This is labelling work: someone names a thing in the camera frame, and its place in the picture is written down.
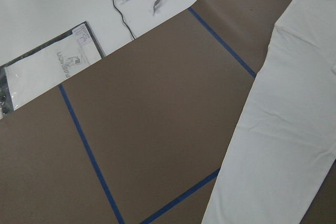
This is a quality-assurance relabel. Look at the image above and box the white long-sleeve printed shirt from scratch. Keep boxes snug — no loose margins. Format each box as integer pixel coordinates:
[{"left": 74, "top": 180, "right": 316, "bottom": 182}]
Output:
[{"left": 202, "top": 0, "right": 335, "bottom": 223}]

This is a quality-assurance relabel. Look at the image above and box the black desk cable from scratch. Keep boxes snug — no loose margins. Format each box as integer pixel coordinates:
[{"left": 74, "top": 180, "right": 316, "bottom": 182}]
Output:
[{"left": 104, "top": 0, "right": 137, "bottom": 40}]

